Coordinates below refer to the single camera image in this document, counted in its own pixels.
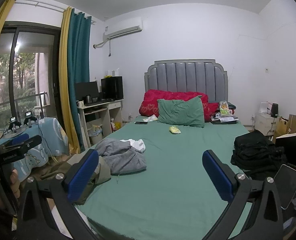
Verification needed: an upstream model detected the olive green coat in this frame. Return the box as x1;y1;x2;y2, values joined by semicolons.
40;156;111;205

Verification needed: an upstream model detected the grey hoodie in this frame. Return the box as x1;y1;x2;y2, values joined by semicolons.
95;138;147;175

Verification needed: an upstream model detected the black clothes pile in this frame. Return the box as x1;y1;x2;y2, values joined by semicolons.
230;130;286;180

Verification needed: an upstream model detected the blue cartoon tablecloth table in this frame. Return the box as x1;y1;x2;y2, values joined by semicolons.
0;116;70;183

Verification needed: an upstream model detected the yellow curtain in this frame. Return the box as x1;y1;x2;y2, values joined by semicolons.
59;7;81;154

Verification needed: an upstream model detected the green bed sheet mattress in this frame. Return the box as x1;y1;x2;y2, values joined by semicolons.
79;121;247;239

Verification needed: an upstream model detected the white nightstand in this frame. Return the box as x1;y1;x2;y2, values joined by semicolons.
255;113;279;136

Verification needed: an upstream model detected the cardboard box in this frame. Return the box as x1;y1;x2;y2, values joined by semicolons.
272;114;296;142

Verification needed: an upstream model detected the black computer monitor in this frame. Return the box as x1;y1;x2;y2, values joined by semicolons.
75;81;100;104

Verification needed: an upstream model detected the snack bags pile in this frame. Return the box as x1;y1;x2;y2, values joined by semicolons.
210;101;239;125

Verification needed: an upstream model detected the white desk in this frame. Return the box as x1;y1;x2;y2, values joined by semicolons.
77;100;122;148

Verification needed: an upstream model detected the black speaker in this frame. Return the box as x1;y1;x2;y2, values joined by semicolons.
271;103;279;118

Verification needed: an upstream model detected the white garment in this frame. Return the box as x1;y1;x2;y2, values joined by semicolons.
121;139;146;153

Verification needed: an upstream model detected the black computer tower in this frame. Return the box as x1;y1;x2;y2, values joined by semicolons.
101;76;123;100

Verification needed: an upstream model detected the yellow-green small cloth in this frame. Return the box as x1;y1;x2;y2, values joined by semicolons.
169;126;181;134

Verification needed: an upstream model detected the green pillow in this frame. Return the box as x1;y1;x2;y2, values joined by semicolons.
157;96;205;128

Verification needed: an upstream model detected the teal curtain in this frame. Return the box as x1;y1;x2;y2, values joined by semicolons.
67;9;91;152

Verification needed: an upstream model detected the white plastic wrapper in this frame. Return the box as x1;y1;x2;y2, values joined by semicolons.
142;114;158;122

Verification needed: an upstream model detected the red quilt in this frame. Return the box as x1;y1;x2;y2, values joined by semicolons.
138;89;220;123

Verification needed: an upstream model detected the grey padded headboard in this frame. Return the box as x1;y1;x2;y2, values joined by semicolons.
144;59;228;102

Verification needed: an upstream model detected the white air conditioner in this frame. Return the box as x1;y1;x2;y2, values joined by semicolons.
104;17;143;39

